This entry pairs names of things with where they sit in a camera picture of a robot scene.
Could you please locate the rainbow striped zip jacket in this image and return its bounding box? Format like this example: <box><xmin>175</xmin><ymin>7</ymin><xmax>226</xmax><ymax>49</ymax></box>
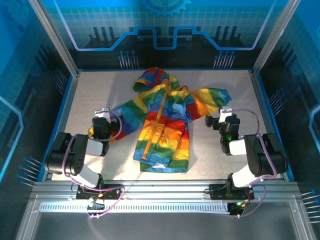
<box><xmin>87</xmin><ymin>66</ymin><xmax>232</xmax><ymax>174</ymax></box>

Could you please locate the small black electronics board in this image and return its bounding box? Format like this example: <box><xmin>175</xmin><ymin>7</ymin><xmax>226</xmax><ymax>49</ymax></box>
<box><xmin>228</xmin><ymin>199</ymin><xmax>248</xmax><ymax>217</ymax></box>

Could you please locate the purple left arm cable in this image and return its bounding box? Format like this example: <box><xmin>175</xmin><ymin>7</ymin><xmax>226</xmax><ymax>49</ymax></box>
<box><xmin>63</xmin><ymin>111</ymin><xmax>126</xmax><ymax>221</ymax></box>

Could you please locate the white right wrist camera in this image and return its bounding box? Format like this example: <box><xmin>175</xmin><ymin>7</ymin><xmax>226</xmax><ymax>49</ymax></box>
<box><xmin>218</xmin><ymin>105</ymin><xmax>233</xmax><ymax>123</ymax></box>

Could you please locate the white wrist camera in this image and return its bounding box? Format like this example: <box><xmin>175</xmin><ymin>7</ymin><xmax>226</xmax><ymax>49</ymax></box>
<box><xmin>218</xmin><ymin>105</ymin><xmax>233</xmax><ymax>123</ymax></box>
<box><xmin>94</xmin><ymin>106</ymin><xmax>111</xmax><ymax>120</ymax></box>

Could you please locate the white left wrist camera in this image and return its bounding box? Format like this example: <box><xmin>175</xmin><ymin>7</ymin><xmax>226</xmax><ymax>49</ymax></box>
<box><xmin>94</xmin><ymin>106</ymin><xmax>111</xmax><ymax>120</ymax></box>

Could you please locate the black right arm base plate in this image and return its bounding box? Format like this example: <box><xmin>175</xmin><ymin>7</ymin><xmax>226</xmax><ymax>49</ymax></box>
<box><xmin>209</xmin><ymin>183</ymin><xmax>255</xmax><ymax>201</ymax></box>

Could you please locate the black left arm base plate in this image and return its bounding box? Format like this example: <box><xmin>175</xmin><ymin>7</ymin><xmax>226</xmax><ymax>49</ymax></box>
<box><xmin>76</xmin><ymin>184</ymin><xmax>125</xmax><ymax>201</ymax></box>

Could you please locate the aluminium frame cross rail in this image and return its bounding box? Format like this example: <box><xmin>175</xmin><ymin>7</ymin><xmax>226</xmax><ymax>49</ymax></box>
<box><xmin>32</xmin><ymin>180</ymin><xmax>301</xmax><ymax>201</ymax></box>

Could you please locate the white slotted cable duct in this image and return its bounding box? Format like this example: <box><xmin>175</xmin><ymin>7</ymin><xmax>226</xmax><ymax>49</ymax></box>
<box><xmin>39</xmin><ymin>202</ymin><xmax>231</xmax><ymax>214</ymax></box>

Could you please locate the aluminium frame post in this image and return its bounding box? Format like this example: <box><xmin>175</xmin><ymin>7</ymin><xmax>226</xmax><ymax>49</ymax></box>
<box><xmin>251</xmin><ymin>0</ymin><xmax>302</xmax><ymax>77</ymax></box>
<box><xmin>27</xmin><ymin>0</ymin><xmax>81</xmax><ymax>77</ymax></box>

